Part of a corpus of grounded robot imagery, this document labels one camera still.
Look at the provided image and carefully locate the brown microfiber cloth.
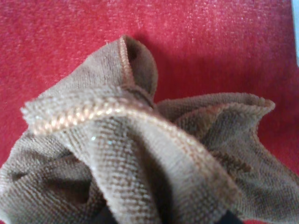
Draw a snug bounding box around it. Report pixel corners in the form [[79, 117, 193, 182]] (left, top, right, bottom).
[[0, 35, 299, 224]]

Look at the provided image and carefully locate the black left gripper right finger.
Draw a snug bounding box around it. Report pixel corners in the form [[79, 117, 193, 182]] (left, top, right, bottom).
[[218, 210, 242, 224]]

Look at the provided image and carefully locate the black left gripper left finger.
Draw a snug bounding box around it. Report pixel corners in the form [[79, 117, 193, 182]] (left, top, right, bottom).
[[92, 206, 117, 224]]

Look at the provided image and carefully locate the red velvet tablecloth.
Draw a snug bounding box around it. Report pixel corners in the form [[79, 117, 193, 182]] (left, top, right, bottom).
[[0, 0, 299, 176]]

